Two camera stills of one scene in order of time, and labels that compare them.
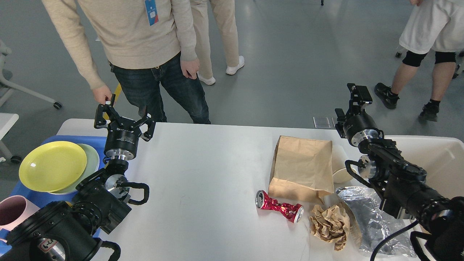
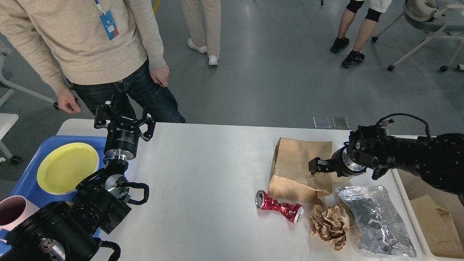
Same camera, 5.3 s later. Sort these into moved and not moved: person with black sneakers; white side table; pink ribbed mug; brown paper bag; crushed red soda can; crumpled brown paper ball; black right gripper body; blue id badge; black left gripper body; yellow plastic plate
Moved: blue id badge; black right gripper body; yellow plastic plate; person with black sneakers
Not moved: white side table; crumpled brown paper ball; brown paper bag; black left gripper body; crushed red soda can; pink ribbed mug
